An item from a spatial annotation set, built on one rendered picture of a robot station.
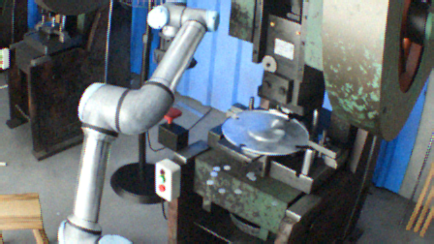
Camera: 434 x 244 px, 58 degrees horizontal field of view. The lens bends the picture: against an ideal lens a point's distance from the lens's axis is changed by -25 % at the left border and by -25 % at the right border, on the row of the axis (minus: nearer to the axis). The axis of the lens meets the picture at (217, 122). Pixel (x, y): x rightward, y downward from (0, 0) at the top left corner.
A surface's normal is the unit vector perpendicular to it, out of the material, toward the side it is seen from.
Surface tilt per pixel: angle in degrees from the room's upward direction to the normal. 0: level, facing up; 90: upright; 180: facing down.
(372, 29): 91
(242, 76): 90
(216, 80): 90
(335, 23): 94
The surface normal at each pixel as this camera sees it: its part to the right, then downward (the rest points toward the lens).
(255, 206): -0.65, 0.29
